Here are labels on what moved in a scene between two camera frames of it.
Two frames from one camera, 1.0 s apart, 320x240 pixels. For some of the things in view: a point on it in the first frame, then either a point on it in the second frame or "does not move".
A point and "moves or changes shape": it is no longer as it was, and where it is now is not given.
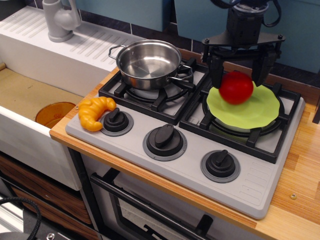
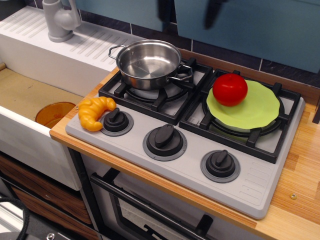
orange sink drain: x=50 y=114 does not move
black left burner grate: x=169 y=103 does not move
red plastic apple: x=235 y=87 moves or changes shape
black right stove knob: x=220 y=166 does not move
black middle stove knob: x=164 y=143 does not move
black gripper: x=243 y=36 to x=166 y=11
